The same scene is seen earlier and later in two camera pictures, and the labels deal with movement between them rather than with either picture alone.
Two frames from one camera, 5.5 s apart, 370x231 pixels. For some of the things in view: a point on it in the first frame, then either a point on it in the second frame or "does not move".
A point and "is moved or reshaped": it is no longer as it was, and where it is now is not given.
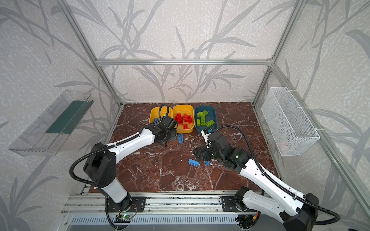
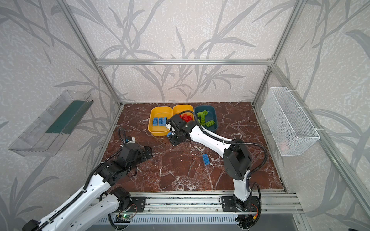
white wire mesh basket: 292,132 does not move
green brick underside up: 203,120 does not move
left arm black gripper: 172,136 to 146,152
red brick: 178,118 is moved or reshaped
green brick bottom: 210,123 does not move
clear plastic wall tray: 45,134 does not move
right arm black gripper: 204,153 to 173,123
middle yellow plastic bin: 184,115 does not move
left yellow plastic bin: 158,112 does not move
